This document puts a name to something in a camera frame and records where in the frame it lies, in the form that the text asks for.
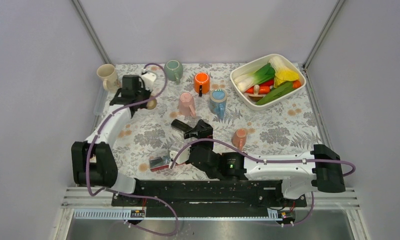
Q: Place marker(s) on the wooden toy mushroom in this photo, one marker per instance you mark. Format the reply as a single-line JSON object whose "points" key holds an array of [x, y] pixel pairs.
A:
{"points": [[255, 96]]}

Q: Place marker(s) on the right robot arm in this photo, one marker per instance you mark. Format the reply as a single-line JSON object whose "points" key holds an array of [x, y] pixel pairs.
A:
{"points": [[318, 170]]}

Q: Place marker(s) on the large orange mug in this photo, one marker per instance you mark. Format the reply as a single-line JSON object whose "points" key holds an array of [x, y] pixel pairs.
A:
{"points": [[201, 83]]}

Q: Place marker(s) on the white plastic basin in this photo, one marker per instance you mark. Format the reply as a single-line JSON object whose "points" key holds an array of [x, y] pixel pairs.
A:
{"points": [[254, 66]]}

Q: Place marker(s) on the cream ceramic mug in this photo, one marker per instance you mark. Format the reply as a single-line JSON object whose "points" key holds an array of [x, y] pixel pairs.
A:
{"points": [[108, 75]]}

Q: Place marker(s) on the yellow toy cabbage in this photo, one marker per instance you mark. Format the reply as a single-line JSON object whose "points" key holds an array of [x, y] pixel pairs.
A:
{"points": [[282, 72]]}

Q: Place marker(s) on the small orange cup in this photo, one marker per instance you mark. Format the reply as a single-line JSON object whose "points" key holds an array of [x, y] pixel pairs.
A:
{"points": [[151, 104]]}

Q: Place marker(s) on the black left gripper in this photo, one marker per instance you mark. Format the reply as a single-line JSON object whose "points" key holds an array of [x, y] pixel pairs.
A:
{"points": [[142, 87]]}

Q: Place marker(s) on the silver red stapler box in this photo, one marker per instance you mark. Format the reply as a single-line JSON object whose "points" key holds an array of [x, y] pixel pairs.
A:
{"points": [[161, 162]]}

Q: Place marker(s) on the floral tablecloth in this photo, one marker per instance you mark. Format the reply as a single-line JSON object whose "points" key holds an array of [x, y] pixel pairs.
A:
{"points": [[288, 127]]}

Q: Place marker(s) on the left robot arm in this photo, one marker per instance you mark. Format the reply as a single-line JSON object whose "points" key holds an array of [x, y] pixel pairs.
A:
{"points": [[92, 160]]}

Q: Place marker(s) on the light pink mug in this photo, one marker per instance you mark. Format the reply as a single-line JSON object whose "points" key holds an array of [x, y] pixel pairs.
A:
{"points": [[187, 105]]}

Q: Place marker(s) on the orange toy carrot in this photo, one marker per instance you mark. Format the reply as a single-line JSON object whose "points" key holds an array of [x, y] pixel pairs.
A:
{"points": [[262, 89]]}

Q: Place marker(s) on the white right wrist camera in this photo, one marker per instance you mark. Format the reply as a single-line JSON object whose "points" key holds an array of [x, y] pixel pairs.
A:
{"points": [[178, 154]]}

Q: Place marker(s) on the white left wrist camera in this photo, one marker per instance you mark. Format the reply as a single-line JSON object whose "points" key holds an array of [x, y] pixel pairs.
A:
{"points": [[148, 78]]}

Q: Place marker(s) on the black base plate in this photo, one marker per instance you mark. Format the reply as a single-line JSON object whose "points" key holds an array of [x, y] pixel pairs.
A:
{"points": [[209, 199]]}

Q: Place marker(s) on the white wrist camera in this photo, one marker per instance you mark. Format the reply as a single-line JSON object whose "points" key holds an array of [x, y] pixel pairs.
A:
{"points": [[178, 154], [148, 78]]}

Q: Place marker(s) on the black rectangular box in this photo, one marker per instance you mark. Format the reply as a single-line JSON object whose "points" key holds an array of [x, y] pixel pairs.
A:
{"points": [[181, 126]]}

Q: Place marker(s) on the green ceramic mug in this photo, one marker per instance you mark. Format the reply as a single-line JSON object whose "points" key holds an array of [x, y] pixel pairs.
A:
{"points": [[174, 71]]}

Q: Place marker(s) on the salmon pink printed mug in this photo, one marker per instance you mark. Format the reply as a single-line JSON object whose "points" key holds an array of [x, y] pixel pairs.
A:
{"points": [[239, 138]]}

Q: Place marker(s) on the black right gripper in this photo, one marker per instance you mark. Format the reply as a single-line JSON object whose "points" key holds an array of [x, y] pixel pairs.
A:
{"points": [[203, 129]]}

